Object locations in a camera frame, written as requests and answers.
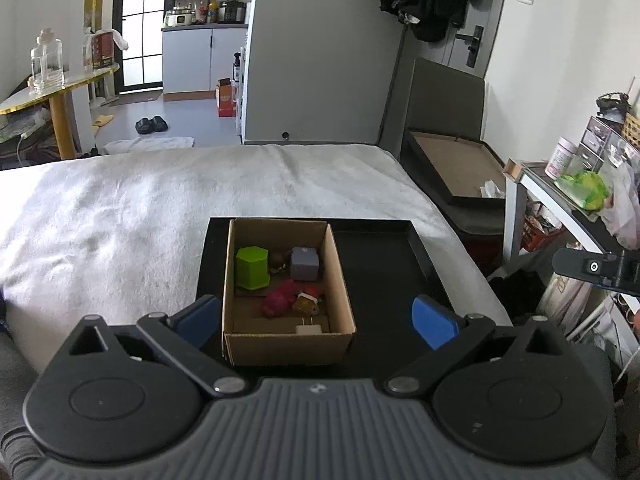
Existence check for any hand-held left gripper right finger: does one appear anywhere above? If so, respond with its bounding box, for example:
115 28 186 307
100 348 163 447
384 295 568 400

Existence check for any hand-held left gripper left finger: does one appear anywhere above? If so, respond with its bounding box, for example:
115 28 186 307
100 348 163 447
67 294 247 400

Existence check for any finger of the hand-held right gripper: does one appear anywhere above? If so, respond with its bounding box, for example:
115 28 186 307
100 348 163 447
552 247 640 297

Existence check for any black tray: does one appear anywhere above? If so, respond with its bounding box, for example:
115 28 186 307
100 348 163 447
192 217 456 376

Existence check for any green hexagonal box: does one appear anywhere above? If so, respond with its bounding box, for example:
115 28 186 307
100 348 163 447
236 246 272 291

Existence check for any brown cardboard box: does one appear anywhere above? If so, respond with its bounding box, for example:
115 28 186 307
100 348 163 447
221 217 357 367

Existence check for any small toy with red hat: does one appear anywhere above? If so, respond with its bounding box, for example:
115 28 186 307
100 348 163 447
292 284 324 317

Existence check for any grey cube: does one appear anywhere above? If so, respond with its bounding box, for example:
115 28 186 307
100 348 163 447
290 246 322 282

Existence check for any red storage basket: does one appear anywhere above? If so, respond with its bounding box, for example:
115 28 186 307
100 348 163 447
522 215 566 254

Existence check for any pale plastic bag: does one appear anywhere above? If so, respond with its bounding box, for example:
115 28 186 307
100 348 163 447
600 160 640 251

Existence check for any green plastic bag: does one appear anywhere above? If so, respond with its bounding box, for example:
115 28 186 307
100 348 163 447
557 170 612 211

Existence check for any dark red figurine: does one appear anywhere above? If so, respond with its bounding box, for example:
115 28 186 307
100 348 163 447
263 280 297 318

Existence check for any white side table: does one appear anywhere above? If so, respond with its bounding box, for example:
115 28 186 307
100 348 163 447
502 159 640 262

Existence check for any white pill bottle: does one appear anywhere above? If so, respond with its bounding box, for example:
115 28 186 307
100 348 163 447
545 136 578 180

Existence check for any clear drawer organizer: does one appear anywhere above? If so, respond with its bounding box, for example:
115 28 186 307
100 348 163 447
575 115 626 173

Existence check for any wicker basket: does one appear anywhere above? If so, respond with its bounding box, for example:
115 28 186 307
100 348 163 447
622 112 640 149

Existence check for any white floor mat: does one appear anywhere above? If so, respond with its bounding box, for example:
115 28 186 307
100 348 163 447
103 136 195 156

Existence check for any orange cardboard box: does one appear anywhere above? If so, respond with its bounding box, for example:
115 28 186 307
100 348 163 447
216 77 239 118

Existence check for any dark grey folded board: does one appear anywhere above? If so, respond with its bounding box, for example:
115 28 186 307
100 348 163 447
377 57 486 150

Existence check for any yellow round table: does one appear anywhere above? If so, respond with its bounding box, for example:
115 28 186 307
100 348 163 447
0 62 121 160

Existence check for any white kitchen cabinet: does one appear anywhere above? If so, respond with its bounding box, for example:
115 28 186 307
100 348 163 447
161 24 249 94

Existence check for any red box in plastic bag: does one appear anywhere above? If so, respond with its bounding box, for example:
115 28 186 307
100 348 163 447
82 27 126 72

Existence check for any glass panel door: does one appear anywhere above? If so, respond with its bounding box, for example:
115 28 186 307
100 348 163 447
114 0 168 96

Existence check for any clear glass bottle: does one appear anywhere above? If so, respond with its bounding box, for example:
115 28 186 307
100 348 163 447
30 27 67 94

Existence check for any black kitchen appliance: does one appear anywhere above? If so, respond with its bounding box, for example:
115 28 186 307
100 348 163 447
218 1 246 24

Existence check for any brown board in black frame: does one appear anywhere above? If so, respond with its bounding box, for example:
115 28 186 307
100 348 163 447
402 130 507 206

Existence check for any black door lock handle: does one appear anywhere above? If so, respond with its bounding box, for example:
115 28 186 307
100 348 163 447
462 25 485 67

